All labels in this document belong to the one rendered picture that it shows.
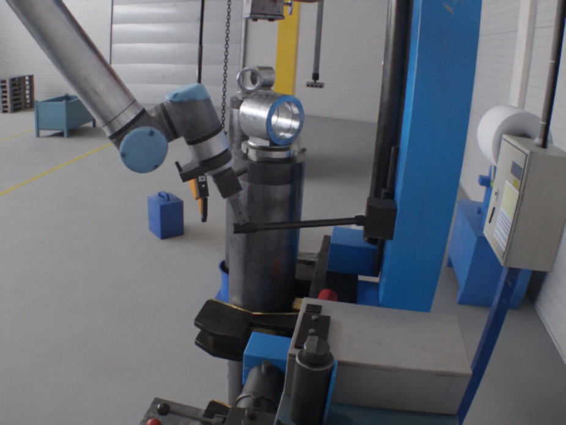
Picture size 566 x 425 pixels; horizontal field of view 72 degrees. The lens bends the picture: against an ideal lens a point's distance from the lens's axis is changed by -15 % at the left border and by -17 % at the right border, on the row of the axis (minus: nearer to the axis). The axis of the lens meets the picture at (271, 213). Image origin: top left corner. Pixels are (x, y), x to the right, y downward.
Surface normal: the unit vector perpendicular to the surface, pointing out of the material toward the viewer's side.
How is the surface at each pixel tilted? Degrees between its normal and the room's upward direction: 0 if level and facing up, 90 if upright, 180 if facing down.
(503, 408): 0
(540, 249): 90
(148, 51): 90
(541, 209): 90
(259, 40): 90
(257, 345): 0
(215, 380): 0
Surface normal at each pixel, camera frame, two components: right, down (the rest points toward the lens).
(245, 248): -0.48, 0.29
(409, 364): 0.06, -0.93
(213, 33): -0.20, 0.34
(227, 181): 0.29, 0.36
